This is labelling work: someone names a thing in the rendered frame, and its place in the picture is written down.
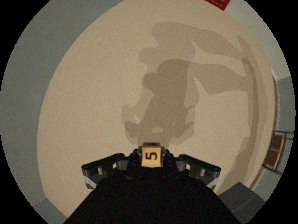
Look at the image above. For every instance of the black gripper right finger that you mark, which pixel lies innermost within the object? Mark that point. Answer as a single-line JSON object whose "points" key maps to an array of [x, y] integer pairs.
{"points": [[201, 170]]}

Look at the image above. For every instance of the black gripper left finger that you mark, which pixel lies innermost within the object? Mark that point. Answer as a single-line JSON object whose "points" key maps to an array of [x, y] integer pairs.
{"points": [[95, 171]]}

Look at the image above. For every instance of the tan cube with black digit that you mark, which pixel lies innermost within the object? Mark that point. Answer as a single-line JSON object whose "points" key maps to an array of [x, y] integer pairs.
{"points": [[151, 153]]}

